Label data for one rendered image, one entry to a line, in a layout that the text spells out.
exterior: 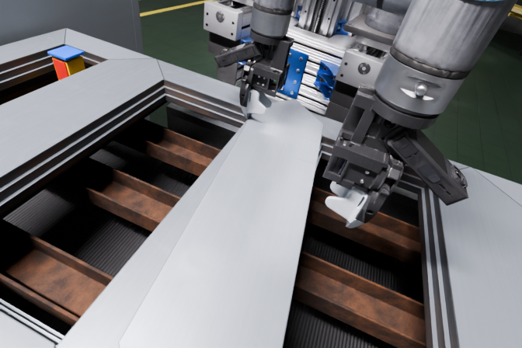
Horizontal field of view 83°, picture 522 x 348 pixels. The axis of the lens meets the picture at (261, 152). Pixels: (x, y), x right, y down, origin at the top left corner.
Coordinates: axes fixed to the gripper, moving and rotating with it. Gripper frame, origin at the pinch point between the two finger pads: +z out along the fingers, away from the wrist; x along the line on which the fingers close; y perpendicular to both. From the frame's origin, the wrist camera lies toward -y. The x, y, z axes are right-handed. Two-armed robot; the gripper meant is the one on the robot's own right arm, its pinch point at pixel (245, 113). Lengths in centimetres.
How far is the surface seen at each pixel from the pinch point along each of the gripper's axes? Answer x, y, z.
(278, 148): -7.6, 11.4, 0.7
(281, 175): -15.3, 14.6, 0.7
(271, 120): 2.0, 6.2, 0.6
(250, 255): -33.8, 15.9, 0.6
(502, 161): 190, 160, 87
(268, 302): -38.9, 20.7, 0.6
